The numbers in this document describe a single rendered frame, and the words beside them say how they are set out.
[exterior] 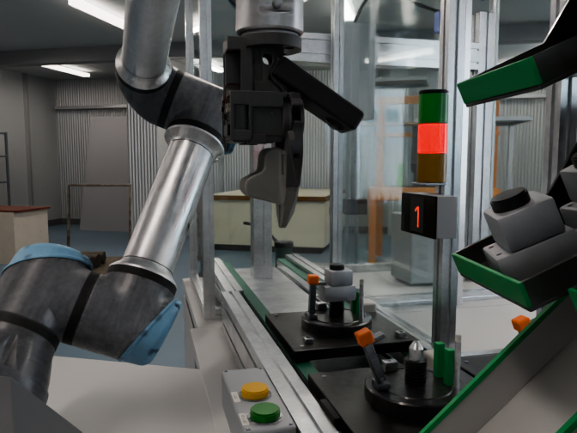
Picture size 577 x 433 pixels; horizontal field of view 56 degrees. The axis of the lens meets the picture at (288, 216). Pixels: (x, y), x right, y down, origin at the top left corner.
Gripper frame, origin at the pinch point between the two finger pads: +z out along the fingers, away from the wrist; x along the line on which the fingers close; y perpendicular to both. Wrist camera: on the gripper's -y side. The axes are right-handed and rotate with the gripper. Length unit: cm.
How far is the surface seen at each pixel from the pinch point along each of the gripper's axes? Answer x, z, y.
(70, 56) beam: -799, -158, 120
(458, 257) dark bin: 16.5, 2.5, -12.0
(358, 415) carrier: -1.9, 26.3, -9.8
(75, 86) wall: -1124, -156, 153
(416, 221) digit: -24.3, 4.0, -29.1
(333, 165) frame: -80, -5, -33
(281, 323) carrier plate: -43, 26, -10
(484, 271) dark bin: 22.0, 2.7, -11.2
